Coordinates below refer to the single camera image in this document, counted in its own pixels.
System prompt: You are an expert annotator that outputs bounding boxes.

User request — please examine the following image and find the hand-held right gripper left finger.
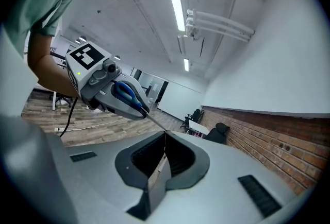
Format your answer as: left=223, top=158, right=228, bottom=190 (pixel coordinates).
left=58, top=130, right=167, bottom=224

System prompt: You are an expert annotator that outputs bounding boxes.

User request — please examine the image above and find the white floor cable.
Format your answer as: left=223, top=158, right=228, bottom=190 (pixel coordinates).
left=63, top=122, right=117, bottom=132

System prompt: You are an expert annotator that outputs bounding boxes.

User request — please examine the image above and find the black office chair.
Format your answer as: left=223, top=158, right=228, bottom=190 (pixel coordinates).
left=203, top=122, right=230, bottom=144
left=180, top=108, right=205, bottom=129
left=49, top=92, right=74, bottom=108

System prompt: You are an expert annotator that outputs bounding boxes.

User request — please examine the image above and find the long ceiling tube light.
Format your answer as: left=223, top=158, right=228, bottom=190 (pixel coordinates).
left=167, top=0, right=187, bottom=32

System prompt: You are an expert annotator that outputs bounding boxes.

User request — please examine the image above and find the black cable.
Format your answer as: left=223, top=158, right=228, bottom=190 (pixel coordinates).
left=59, top=96, right=79, bottom=138

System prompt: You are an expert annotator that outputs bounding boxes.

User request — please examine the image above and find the person's left forearm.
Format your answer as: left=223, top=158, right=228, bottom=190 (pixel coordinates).
left=27, top=32, right=81, bottom=97

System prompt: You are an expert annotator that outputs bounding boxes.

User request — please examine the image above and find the white desk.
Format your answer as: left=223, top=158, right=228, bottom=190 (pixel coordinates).
left=32, top=82, right=58, bottom=111

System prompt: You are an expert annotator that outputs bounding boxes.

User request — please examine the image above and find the white ceiling pipe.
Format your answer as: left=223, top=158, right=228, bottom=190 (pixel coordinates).
left=192, top=9, right=256, bottom=35
left=185, top=24, right=250, bottom=43
left=186, top=17, right=253, bottom=40

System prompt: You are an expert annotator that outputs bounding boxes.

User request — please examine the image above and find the small white table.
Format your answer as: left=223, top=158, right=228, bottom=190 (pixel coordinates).
left=186, top=119, right=210, bottom=136

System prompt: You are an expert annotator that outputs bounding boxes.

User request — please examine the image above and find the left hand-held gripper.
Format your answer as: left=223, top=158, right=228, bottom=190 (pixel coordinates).
left=65, top=41, right=151, bottom=121

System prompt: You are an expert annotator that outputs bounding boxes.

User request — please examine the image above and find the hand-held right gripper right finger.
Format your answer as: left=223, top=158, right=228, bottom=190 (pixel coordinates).
left=154, top=130, right=315, bottom=224

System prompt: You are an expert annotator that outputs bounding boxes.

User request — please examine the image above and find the blue-handled screwdriver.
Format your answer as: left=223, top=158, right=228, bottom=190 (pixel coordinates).
left=112, top=81, right=167, bottom=132

